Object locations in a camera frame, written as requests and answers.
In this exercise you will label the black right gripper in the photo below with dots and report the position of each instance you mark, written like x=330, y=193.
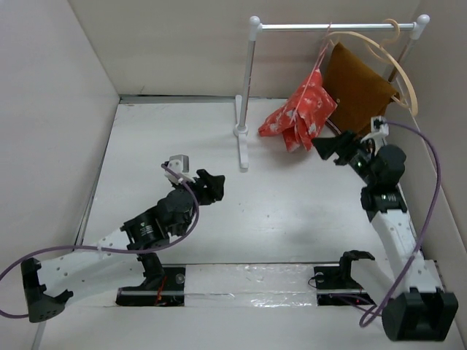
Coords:
x=342, y=144

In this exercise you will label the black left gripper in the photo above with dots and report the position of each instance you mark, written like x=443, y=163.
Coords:
x=209, y=187

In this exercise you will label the orange tie-dye trousers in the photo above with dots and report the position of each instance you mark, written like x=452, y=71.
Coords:
x=302, y=117

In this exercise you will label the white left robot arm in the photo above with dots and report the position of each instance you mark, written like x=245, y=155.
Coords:
x=50, y=285

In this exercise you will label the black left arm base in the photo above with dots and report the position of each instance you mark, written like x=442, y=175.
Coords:
x=163, y=286

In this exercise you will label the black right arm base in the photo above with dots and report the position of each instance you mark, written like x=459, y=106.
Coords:
x=334, y=284

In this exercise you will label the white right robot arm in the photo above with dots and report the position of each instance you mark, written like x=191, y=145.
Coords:
x=414, y=305

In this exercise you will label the brown folded trousers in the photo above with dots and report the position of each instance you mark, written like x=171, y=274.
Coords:
x=360, y=93

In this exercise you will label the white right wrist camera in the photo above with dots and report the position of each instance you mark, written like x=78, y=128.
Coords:
x=379, y=127

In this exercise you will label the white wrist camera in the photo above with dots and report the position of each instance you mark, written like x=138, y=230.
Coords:
x=177, y=166
x=379, y=127

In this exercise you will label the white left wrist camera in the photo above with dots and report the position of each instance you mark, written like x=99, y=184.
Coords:
x=177, y=166

